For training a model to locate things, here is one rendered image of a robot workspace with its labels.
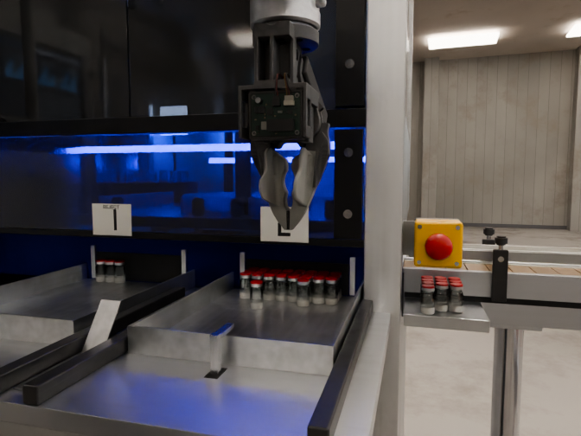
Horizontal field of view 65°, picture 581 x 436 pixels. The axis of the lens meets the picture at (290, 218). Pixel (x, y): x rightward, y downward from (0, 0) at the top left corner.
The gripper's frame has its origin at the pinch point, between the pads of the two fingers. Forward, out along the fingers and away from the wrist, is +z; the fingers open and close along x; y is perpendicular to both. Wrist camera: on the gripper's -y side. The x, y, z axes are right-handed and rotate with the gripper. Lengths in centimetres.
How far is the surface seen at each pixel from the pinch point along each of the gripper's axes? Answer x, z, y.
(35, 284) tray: -54, 15, -18
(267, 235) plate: -10.4, 5.3, -23.4
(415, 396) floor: 17, 105, -179
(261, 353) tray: -2.8, 15.5, 2.4
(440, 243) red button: 17.7, 5.1, -20.0
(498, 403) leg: 30, 37, -39
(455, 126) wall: 98, -117, -1038
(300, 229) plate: -4.6, 4.1, -23.4
